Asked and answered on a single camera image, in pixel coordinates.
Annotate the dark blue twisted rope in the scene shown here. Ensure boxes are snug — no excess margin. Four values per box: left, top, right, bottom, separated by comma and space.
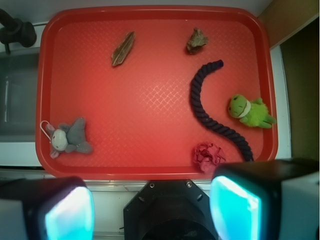
190, 59, 255, 163

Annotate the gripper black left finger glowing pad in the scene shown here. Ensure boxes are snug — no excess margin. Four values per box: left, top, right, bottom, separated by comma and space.
0, 176, 95, 240

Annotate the brown rock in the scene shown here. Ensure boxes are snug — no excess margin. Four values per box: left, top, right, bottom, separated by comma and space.
186, 27, 209, 55

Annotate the crumpled red paper ball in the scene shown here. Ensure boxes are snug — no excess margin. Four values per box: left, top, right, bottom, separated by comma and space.
192, 142, 227, 174

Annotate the brown wood bark piece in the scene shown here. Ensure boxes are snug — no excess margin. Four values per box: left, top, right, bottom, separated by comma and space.
111, 31, 136, 67

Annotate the red plastic tray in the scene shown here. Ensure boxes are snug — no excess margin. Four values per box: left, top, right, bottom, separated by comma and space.
35, 6, 278, 180

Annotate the grey plush mouse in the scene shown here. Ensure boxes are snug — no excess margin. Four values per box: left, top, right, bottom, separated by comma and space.
39, 117, 93, 159

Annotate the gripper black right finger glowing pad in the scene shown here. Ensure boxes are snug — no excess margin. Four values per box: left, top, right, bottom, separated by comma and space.
209, 158, 320, 240

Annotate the black octagonal mount base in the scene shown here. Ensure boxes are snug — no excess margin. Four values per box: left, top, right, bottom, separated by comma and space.
123, 180, 219, 240

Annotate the green plush frog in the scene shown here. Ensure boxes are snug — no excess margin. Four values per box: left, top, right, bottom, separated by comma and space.
227, 94, 277, 129

